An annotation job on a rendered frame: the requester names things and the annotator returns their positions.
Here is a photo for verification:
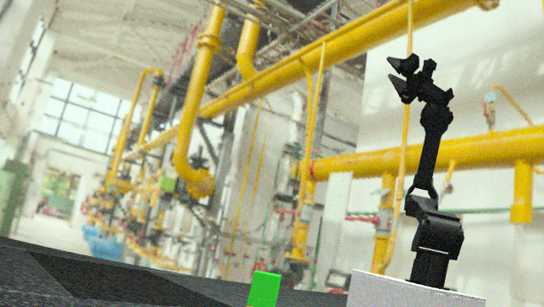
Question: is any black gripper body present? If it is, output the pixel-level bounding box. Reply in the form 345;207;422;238
400;53;435;104

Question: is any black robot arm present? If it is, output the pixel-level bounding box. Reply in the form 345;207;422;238
404;85;465;291

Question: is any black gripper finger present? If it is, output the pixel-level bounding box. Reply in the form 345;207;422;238
386;56;406;74
388;74;407;98

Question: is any green block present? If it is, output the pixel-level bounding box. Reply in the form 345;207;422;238
249;271;281;301
246;296;276;307

